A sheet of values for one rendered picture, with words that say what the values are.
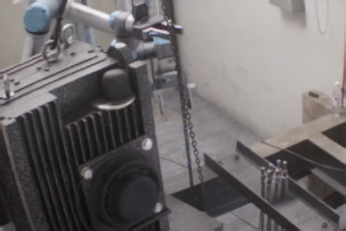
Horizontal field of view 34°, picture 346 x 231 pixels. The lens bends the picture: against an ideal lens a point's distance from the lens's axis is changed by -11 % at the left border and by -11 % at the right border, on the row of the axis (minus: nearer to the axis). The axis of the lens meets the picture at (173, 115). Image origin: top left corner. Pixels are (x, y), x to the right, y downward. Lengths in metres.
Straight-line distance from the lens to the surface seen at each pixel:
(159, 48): 2.56
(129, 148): 1.80
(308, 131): 3.32
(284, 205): 2.71
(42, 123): 1.62
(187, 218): 2.29
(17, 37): 4.80
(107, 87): 1.74
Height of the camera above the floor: 2.24
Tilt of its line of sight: 26 degrees down
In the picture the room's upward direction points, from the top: 7 degrees counter-clockwise
